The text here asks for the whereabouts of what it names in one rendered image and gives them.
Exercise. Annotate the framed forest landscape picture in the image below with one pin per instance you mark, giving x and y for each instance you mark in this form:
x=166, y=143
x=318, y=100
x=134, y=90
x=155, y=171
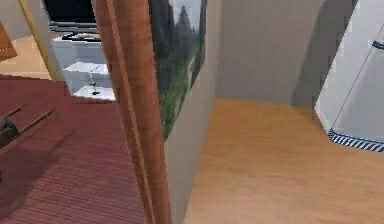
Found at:
x=173, y=66

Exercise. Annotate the brown wooden room door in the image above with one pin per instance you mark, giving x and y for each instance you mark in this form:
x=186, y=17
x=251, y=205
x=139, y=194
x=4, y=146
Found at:
x=140, y=83

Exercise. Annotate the white shelf television stand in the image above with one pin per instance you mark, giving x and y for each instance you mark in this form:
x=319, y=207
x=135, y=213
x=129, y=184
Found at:
x=80, y=55

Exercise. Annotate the flat black object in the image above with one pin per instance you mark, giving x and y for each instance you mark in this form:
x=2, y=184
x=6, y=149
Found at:
x=81, y=36

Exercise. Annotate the black television set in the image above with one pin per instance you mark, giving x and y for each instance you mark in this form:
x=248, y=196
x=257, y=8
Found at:
x=68, y=10

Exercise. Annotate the brown wooden board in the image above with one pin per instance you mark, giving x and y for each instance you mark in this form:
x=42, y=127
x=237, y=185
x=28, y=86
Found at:
x=6, y=45

